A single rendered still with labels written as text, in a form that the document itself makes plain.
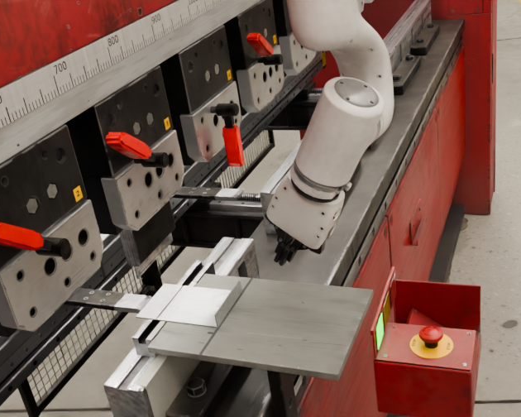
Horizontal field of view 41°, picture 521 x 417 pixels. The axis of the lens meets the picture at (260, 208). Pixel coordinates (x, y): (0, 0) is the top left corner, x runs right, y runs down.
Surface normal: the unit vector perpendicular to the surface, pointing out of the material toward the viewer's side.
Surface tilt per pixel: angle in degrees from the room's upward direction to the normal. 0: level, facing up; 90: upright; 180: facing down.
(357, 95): 29
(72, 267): 90
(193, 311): 0
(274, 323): 0
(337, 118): 92
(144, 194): 90
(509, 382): 0
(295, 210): 92
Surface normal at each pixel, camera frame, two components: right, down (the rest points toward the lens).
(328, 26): 0.07, 0.51
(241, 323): -0.14, -0.88
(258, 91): 0.92, 0.05
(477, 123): -0.37, 0.47
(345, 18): 0.50, 0.37
